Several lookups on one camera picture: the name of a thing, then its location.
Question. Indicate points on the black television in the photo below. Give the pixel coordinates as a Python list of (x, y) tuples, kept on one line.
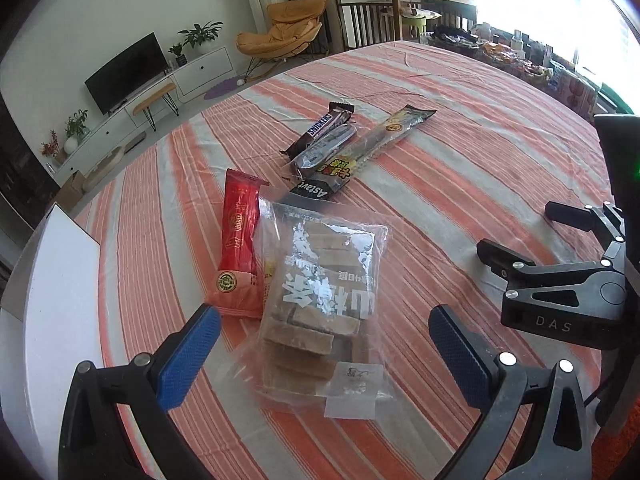
[(125, 72)]

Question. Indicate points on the black snack packet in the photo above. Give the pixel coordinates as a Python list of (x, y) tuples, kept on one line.
[(312, 187)]

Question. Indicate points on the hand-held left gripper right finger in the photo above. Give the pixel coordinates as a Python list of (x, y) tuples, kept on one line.
[(460, 360)]

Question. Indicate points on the dark bookcase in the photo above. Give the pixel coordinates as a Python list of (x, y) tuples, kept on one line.
[(20, 185)]

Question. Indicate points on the beige floor cushion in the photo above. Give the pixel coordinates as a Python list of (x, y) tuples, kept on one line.
[(102, 167)]

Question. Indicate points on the cardboard box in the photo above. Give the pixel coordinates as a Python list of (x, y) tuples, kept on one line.
[(70, 190)]

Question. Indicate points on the brown chocolate bar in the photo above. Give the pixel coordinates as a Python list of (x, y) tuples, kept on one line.
[(320, 127)]

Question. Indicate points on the wooden stool with hairpin legs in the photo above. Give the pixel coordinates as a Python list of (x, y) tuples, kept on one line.
[(152, 95)]

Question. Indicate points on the orange lounge chair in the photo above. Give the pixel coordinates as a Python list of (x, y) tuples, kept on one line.
[(280, 35)]

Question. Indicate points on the green plant in white vase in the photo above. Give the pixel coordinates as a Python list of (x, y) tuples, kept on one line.
[(75, 130)]

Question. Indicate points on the silver snack packet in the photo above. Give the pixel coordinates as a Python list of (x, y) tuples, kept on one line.
[(325, 149)]

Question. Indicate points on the white storage box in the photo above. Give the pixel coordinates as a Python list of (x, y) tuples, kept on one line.
[(45, 285)]

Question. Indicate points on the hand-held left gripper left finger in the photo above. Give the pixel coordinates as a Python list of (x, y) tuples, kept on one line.
[(187, 355)]

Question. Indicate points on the clear bag of brown cakes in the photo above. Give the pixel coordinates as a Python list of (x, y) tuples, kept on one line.
[(320, 300)]

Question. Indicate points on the small potted plant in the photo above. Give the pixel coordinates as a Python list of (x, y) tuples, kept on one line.
[(177, 55)]

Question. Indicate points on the red snack packet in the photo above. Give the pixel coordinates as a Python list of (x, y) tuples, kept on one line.
[(240, 240)]

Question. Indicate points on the pile of assorted goods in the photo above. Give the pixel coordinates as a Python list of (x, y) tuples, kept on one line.
[(515, 55)]

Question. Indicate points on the red flower plant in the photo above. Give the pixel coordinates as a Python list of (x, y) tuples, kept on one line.
[(50, 147)]

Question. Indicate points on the dark wooden chair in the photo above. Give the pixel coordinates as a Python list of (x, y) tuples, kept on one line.
[(367, 25)]

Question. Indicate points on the green stool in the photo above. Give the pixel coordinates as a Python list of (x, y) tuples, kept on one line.
[(417, 25)]

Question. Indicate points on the large green potted plant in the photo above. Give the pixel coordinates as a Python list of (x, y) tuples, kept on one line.
[(200, 35)]

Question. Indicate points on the orange fuzzy cloth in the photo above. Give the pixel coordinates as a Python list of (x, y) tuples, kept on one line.
[(620, 455)]

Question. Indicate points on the orange striped tablecloth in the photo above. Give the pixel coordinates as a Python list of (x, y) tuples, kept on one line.
[(450, 185)]

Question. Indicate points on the purple rug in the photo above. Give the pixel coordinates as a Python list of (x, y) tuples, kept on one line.
[(225, 89)]

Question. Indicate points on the long brown snack packet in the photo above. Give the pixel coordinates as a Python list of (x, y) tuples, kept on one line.
[(395, 127)]

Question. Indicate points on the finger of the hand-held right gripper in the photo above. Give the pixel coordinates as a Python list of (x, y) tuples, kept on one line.
[(505, 260), (575, 215)]

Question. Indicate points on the white television cabinet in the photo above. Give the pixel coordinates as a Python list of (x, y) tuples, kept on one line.
[(205, 67)]

